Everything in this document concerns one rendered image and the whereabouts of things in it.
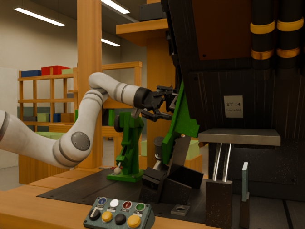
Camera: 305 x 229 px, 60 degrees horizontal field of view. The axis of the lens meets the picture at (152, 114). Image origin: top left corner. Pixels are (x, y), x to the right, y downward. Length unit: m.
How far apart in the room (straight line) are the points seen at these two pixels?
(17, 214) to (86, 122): 0.30
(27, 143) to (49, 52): 9.24
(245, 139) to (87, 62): 1.00
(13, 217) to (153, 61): 0.80
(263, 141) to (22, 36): 9.05
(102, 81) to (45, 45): 8.94
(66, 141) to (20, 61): 8.49
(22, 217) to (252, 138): 0.61
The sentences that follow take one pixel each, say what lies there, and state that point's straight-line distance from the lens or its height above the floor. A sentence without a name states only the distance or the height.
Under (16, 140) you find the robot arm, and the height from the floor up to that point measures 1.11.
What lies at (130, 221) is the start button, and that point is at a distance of 0.64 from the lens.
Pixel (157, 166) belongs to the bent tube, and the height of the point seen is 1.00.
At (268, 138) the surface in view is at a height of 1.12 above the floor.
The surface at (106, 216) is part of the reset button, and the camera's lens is 0.66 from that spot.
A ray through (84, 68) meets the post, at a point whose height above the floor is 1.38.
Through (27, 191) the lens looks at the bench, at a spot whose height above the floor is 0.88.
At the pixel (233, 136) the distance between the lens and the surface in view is 0.57.
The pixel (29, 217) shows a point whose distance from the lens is 0.80.
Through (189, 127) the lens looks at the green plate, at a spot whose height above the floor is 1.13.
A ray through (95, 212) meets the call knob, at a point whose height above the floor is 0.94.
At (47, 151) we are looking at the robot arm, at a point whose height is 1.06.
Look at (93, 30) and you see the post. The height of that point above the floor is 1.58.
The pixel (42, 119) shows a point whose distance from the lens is 7.29.
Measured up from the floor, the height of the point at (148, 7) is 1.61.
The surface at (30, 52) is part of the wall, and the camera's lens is 9.46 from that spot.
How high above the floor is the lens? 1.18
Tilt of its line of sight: 1 degrees down
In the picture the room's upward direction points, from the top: straight up
